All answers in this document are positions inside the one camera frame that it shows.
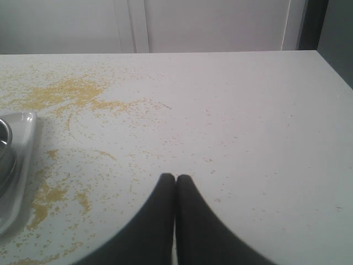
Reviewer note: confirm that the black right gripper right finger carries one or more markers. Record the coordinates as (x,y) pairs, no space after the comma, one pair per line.
(201,237)

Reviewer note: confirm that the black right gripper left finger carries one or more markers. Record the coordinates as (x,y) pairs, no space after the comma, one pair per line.
(148,237)

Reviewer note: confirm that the round steel mesh sieve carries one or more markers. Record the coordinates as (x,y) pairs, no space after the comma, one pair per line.
(8,157)

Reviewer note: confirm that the white square plastic tray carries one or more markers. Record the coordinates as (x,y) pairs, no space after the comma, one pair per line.
(23,125)

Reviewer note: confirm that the white cabinet behind table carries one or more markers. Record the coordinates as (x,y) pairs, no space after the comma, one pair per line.
(77,27)

